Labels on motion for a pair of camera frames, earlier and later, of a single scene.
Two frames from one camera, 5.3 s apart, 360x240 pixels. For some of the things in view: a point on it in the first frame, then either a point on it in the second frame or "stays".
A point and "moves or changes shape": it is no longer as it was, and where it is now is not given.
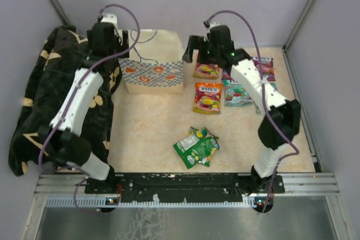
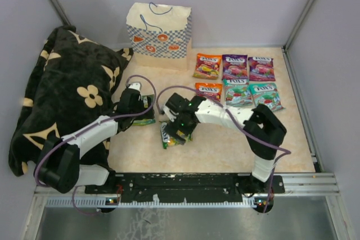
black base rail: x=184 y=187 stays
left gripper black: x=120 y=48 → x=140 y=103
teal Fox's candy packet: x=235 y=95 stays
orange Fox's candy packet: x=206 y=71 stays
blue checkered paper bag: x=157 y=67 moves or changes shape
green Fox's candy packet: x=198 y=147 → x=145 y=121
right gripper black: x=196 y=42 → x=172 y=126
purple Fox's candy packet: x=267 y=67 stays
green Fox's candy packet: x=207 y=145 → x=171 y=141
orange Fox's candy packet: x=207 y=98 stays
